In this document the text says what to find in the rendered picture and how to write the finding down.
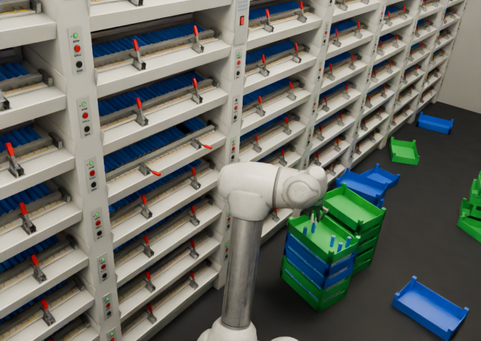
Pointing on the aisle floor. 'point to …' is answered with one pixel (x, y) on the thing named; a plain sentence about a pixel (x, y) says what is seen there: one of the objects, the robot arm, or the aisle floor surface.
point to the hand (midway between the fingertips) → (314, 220)
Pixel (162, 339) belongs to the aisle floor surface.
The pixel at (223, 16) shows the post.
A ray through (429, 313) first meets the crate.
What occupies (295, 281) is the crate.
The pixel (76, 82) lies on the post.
